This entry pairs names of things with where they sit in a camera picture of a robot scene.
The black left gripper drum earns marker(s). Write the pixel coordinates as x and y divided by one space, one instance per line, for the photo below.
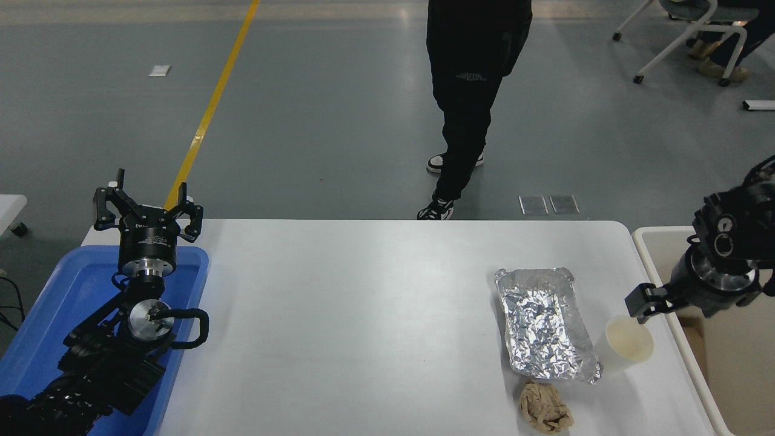
148 237

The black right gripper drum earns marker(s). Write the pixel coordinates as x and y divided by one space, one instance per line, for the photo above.
687 290

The white paper cup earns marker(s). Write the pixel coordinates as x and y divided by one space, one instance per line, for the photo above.
629 340

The large pale bin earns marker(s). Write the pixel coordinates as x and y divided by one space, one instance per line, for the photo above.
738 363

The blue plastic tray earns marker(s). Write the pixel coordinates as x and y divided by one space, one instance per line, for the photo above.
66 290

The crinkled foil tray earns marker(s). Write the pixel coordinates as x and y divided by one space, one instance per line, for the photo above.
543 327

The black caster wheel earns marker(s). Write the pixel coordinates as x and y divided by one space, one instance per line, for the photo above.
19 229

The white side table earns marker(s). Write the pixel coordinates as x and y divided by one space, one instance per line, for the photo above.
9 209

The metal floor plate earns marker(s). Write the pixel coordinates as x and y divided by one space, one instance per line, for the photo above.
533 205
564 204

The crumpled tan paper ball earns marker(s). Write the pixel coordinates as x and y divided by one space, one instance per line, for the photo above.
545 409

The white bar on floor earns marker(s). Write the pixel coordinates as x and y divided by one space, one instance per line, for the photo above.
760 105

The seated person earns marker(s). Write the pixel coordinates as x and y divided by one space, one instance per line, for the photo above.
735 48

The walking person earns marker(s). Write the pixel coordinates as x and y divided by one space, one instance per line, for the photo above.
469 79

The white frame chair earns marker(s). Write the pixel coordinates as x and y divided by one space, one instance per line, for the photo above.
678 45

